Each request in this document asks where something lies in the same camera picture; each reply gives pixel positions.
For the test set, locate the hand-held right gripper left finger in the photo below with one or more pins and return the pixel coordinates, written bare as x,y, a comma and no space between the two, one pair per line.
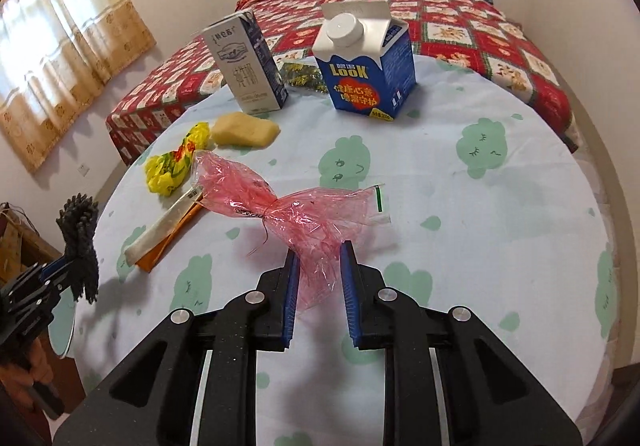
291,296

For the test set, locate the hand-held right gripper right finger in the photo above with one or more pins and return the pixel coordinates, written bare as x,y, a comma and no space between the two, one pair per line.
350,296

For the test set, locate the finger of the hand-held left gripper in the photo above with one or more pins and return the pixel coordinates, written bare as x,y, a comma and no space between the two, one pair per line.
35,303
52,267

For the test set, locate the light green metal bin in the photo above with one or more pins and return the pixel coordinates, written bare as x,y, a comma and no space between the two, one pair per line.
62,331

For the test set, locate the black foam net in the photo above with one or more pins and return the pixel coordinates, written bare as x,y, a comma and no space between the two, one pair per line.
80,226

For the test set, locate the pink cellophane wrapper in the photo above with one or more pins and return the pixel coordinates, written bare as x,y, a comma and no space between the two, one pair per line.
310,216

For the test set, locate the long white wrapper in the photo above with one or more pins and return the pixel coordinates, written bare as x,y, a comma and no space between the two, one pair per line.
155,231

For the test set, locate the yellow green wrapper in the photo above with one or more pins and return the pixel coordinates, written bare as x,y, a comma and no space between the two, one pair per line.
165,173

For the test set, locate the yellow sponge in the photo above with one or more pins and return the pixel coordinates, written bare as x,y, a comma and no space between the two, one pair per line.
245,131

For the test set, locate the person's left hand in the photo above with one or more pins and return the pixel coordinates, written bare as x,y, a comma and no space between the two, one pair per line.
37,368

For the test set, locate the brown wooden cabinet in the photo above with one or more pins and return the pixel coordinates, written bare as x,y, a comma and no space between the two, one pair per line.
20,246

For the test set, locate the clear bag with green strip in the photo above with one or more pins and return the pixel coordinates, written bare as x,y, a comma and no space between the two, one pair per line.
382,218

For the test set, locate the blue carton with white cap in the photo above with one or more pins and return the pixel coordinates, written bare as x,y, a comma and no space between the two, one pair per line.
365,81

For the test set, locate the wide beige window curtain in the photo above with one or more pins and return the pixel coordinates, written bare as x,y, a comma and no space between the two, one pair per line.
65,51

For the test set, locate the green gold foil wrapper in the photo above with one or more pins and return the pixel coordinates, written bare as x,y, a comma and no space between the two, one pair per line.
300,76

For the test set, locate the tall white milk carton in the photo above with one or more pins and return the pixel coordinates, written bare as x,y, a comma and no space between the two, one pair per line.
245,71

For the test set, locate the red cloth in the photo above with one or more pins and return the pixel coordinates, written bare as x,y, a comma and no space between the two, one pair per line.
246,2

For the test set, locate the bed with red patterned sheet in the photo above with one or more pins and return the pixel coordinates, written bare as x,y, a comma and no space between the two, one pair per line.
450,11

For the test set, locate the white wall socket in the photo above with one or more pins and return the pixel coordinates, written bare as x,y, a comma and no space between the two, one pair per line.
85,171

